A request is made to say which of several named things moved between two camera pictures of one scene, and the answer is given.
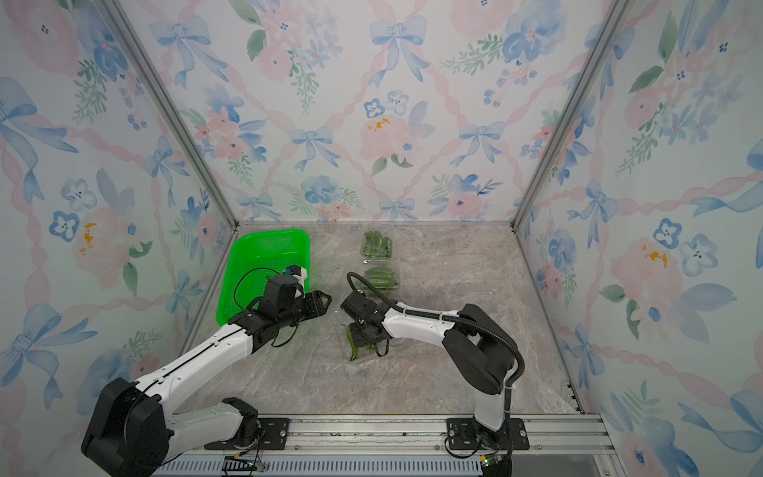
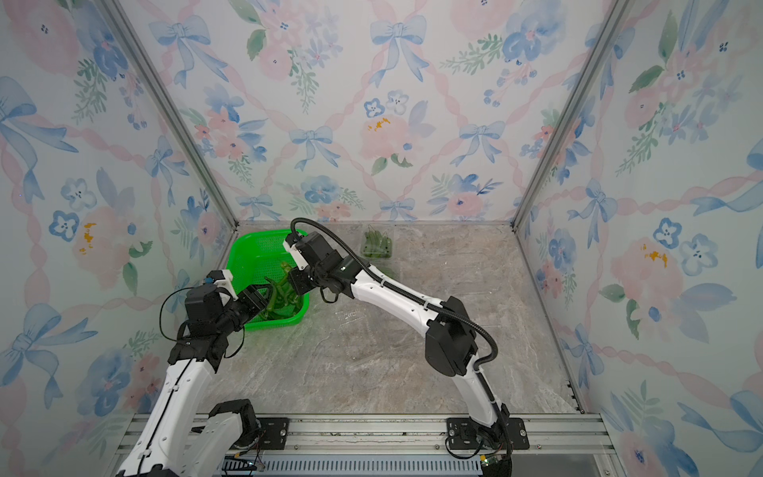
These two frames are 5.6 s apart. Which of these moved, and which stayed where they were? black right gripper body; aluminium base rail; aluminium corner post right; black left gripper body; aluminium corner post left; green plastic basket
Moved: black left gripper body; black right gripper body
Stayed: aluminium corner post right; green plastic basket; aluminium corner post left; aluminium base rail
